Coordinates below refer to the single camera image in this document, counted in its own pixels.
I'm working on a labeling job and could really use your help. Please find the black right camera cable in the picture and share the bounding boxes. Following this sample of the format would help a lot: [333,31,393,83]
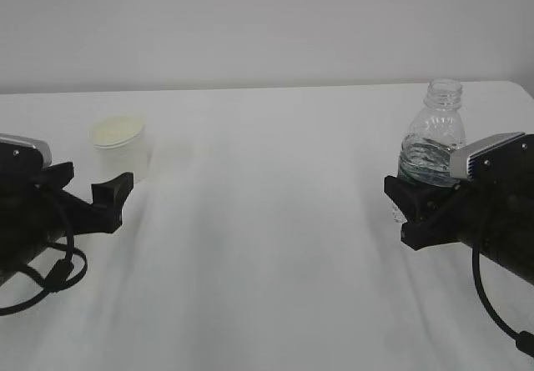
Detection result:
[471,224,534,354]

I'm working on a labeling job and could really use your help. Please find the white paper cup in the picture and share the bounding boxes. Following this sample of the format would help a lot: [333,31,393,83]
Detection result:
[90,115,149,183]

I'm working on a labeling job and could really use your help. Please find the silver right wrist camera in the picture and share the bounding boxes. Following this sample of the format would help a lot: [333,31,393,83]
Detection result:
[449,132,526,180]

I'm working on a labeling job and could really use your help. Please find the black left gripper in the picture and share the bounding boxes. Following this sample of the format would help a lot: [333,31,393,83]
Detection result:
[1,143,134,279]

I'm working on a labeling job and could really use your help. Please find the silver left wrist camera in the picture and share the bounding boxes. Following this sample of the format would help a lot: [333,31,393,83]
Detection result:
[1,133,53,168]

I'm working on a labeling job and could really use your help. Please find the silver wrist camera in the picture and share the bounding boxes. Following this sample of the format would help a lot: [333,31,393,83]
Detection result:
[449,132,526,180]
[1,133,53,168]

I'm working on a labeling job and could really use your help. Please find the clear green-label water bottle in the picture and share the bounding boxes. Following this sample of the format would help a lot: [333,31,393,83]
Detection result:
[390,78,467,224]

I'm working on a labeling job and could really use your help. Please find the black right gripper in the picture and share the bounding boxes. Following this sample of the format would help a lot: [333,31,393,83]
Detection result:
[384,133,533,283]

